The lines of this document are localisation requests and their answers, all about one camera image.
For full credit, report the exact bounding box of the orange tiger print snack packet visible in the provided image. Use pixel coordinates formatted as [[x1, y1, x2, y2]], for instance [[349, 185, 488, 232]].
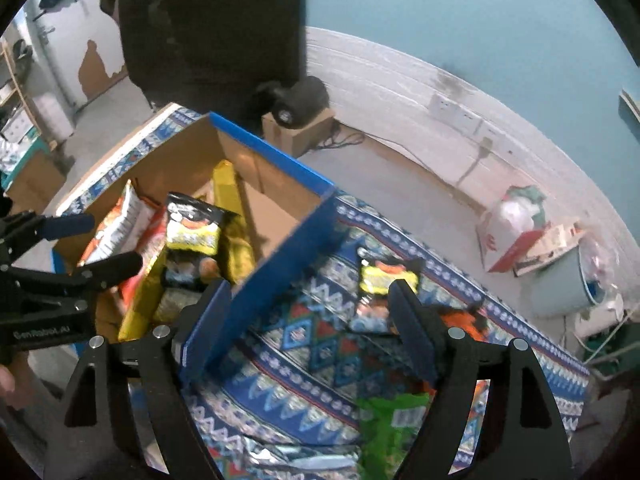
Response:
[[439, 307, 491, 343]]

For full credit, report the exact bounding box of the white plug with cable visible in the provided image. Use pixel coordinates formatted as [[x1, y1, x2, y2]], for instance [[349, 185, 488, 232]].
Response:
[[452, 137, 496, 191]]

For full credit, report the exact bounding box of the flattened paper carton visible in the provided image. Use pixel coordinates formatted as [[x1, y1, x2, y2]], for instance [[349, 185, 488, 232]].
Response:
[[515, 220, 586, 276]]

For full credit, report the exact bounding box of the red white shopping bag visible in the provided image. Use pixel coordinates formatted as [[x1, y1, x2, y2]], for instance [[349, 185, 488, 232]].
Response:
[[475, 185, 551, 273]]

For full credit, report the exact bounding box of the green snack packet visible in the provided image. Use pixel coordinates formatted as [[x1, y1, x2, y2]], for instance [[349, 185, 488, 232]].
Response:
[[356, 392, 438, 480]]

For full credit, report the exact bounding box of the long yellow snack packet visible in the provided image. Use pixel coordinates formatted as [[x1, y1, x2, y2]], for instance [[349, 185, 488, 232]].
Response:
[[210, 160, 258, 286]]

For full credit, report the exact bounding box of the clear plastic trash bag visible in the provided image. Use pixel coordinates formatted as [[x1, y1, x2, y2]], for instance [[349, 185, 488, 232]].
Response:
[[575, 232, 618, 306]]

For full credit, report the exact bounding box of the black floor cable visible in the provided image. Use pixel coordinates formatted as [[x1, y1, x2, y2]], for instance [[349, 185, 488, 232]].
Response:
[[315, 130, 368, 151]]

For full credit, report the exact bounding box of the black hanging coat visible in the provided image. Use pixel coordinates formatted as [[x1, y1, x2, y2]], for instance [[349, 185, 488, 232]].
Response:
[[100, 0, 308, 126]]

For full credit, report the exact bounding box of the blue cardboard box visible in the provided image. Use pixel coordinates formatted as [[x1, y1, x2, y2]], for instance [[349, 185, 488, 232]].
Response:
[[50, 111, 337, 386]]

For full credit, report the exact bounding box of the black security camera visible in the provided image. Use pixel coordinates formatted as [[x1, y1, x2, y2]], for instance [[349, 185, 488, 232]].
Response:
[[255, 76, 330, 128]]

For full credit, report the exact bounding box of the thin white cable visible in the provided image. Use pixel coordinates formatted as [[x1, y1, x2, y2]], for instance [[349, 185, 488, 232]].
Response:
[[575, 305, 640, 366]]

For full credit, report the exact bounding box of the small cardboard box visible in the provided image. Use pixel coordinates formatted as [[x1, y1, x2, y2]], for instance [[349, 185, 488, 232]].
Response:
[[261, 107, 337, 158]]

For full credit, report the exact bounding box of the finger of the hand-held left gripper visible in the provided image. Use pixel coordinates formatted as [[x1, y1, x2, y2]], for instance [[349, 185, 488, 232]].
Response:
[[50, 251, 144, 302], [0, 212, 96, 263]]

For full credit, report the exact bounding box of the black yellow snack packet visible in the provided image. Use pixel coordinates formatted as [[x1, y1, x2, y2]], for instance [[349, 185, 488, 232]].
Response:
[[162, 192, 240, 293], [356, 247, 425, 335]]

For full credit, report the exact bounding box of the pale blue trash bin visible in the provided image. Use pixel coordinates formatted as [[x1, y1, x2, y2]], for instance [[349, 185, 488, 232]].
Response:
[[527, 245, 601, 318]]

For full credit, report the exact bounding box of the white wall shelf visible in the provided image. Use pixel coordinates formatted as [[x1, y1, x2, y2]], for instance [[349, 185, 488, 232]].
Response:
[[619, 89, 640, 123]]

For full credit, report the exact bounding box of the small yellow orange snack packet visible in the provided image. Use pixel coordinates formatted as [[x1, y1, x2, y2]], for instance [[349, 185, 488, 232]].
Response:
[[117, 255, 167, 343]]

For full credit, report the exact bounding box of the blue patterned blanket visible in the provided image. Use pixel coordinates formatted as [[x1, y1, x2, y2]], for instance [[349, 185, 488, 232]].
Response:
[[55, 102, 591, 480]]

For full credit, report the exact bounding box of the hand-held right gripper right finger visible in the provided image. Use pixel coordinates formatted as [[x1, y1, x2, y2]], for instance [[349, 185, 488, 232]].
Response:
[[389, 277, 573, 480]]

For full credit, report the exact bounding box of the wooden storage rack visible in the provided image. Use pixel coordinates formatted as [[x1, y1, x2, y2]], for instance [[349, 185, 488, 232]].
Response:
[[0, 35, 76, 206]]

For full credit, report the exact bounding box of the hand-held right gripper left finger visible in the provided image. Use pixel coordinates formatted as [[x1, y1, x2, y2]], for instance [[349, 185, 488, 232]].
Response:
[[57, 277, 233, 480]]

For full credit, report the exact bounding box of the orange snack packet white back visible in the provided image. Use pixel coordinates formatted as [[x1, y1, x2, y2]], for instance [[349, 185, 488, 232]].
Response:
[[77, 180, 158, 271]]

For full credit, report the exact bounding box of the white door peeled paint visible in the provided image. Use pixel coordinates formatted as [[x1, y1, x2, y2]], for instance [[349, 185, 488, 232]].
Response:
[[22, 0, 131, 116]]

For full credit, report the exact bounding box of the white electric kettle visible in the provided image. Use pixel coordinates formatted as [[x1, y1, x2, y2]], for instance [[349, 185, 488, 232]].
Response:
[[572, 292, 626, 341]]

